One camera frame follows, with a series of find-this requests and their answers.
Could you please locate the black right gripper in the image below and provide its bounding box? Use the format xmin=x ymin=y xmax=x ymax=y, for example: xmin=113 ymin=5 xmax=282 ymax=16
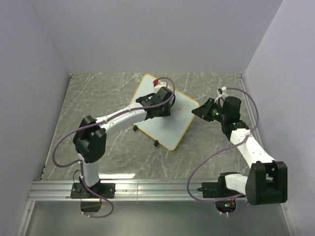
xmin=191 ymin=98 xmax=227 ymax=123

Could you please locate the yellow framed whiteboard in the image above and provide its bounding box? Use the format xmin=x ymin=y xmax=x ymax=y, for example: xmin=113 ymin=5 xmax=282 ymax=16
xmin=129 ymin=73 xmax=200 ymax=151

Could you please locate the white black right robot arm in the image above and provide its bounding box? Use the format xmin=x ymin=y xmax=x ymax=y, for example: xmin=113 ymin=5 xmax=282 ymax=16
xmin=192 ymin=96 xmax=287 ymax=206

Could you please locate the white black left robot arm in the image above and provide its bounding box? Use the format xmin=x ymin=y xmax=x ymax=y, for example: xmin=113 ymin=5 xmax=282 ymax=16
xmin=73 ymin=86 xmax=175 ymax=198

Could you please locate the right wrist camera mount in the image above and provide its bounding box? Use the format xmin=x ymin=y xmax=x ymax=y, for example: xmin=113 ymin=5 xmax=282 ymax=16
xmin=217 ymin=87 xmax=228 ymax=99

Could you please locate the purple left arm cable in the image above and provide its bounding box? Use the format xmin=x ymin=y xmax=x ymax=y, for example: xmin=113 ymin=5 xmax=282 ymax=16
xmin=53 ymin=76 xmax=177 ymax=218

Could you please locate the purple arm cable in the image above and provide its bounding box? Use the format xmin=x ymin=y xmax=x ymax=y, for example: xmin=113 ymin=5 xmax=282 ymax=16
xmin=53 ymin=76 xmax=177 ymax=218
xmin=187 ymin=86 xmax=259 ymax=216

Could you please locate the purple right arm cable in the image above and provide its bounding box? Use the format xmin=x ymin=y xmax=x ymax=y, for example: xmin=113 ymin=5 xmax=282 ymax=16
xmin=187 ymin=86 xmax=259 ymax=216

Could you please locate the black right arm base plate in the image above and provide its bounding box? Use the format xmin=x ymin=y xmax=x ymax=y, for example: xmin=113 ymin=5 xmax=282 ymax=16
xmin=197 ymin=182 xmax=222 ymax=199

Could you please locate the aluminium mounting rail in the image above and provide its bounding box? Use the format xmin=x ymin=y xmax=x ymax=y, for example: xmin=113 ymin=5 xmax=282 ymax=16
xmin=27 ymin=178 xmax=287 ymax=203

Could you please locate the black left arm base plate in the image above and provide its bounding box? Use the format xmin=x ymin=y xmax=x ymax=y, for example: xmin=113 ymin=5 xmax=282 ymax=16
xmin=70 ymin=182 xmax=115 ymax=199

